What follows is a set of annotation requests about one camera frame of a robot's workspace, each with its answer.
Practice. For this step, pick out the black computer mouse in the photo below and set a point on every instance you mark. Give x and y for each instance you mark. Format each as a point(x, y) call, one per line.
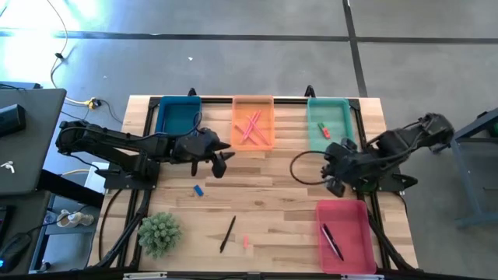
point(15, 250)

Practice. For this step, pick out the yellow power plug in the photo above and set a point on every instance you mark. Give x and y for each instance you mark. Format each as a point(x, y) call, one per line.
point(92, 103)

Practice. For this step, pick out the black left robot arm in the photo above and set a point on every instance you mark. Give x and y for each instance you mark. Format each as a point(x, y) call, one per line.
point(116, 138)

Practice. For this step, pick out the orange plastic bin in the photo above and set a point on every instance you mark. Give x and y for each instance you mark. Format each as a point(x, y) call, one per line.
point(239, 105)

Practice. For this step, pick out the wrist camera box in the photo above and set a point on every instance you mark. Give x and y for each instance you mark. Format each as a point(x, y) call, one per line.
point(219, 168)
point(336, 188)

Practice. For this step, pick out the green eraser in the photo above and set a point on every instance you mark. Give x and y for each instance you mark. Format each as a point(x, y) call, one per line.
point(320, 125)

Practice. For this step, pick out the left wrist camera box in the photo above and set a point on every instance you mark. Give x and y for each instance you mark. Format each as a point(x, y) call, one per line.
point(219, 168)

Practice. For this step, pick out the white box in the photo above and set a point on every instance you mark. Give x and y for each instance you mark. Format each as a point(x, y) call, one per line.
point(93, 180)

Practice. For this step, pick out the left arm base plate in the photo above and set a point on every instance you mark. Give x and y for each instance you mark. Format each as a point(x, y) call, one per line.
point(116, 180)

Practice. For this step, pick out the small white object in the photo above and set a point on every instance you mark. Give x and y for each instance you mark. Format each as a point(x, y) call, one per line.
point(8, 166)

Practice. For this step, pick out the red plastic bin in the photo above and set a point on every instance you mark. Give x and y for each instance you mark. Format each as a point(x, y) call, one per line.
point(358, 233)

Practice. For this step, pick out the pink eraser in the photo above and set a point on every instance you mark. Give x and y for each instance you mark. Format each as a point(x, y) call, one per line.
point(246, 243)

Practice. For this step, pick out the clear pen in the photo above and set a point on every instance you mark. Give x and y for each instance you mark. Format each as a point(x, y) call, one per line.
point(327, 238)

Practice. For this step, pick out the black aluminium table frame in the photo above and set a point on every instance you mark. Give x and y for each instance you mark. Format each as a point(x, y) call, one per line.
point(218, 100)

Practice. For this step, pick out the grey side table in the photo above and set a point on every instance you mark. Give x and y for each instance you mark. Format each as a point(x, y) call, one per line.
point(461, 175)

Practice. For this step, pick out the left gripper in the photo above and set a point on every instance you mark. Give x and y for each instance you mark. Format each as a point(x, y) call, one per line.
point(194, 147)

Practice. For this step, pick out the red eraser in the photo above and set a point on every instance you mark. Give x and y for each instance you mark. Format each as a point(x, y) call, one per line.
point(326, 133)

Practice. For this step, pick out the grey desk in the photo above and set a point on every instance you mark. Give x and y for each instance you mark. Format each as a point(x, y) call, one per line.
point(35, 148)

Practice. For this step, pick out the matte black pen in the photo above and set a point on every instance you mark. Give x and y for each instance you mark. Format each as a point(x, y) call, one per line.
point(228, 234)

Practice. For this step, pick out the green artificial plant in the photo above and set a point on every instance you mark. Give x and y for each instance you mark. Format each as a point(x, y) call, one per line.
point(159, 235)

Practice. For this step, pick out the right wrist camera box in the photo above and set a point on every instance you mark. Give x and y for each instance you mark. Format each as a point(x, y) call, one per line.
point(336, 188)

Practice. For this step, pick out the black desk crossbar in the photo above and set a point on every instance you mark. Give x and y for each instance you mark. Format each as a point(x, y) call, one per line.
point(70, 189)

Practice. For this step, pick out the blue eraser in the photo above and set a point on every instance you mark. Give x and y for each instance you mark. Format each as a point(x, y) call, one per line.
point(198, 190)

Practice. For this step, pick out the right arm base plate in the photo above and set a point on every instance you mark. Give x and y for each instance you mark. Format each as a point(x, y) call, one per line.
point(393, 183)

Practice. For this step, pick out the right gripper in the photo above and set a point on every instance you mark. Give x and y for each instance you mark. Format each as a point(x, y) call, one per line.
point(344, 161)

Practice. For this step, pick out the dark blue plastic bin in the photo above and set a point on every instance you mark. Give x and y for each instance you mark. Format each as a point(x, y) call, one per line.
point(177, 116)

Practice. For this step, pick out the black click pen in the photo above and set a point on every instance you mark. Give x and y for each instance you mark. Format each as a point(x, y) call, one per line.
point(337, 249)

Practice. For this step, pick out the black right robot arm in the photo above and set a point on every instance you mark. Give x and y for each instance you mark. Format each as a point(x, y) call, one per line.
point(393, 148)

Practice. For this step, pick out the teal plastic bin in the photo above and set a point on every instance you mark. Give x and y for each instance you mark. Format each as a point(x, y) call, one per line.
point(334, 113)

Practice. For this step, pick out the black box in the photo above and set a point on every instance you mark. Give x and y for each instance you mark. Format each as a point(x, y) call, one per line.
point(11, 120)

